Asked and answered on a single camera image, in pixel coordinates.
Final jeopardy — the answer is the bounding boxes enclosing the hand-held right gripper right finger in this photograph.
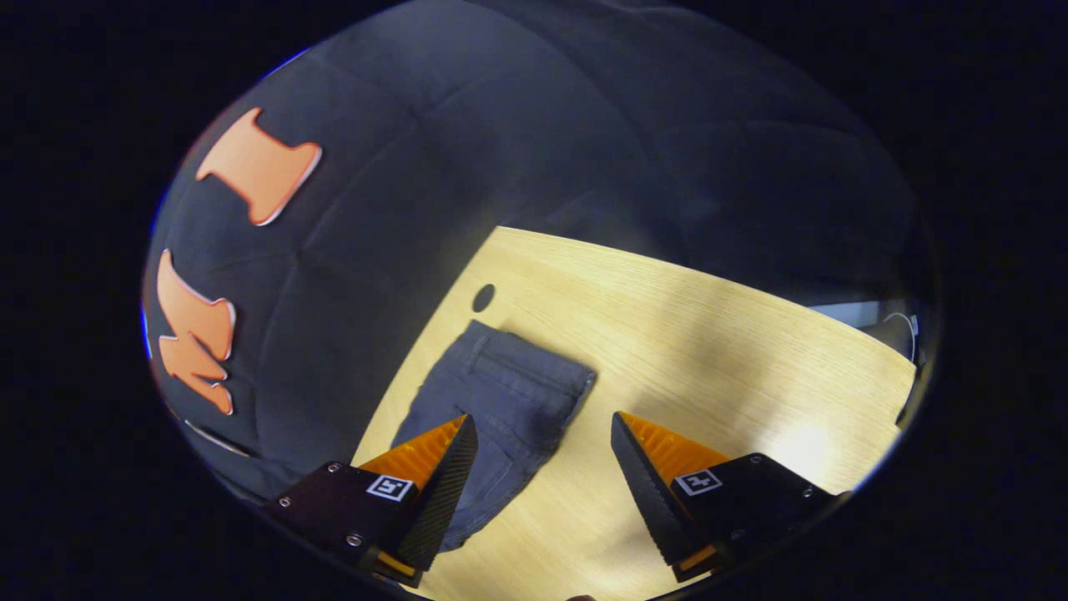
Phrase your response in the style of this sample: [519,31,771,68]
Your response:
[611,411,839,583]

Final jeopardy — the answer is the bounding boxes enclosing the black jeans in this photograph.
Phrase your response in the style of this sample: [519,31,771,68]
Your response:
[390,320,597,553]

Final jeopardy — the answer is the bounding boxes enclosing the black backdrop cloth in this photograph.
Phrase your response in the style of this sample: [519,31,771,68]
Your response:
[142,0,927,502]

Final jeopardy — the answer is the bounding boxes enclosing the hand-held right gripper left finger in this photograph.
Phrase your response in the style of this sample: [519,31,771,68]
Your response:
[267,413,479,589]

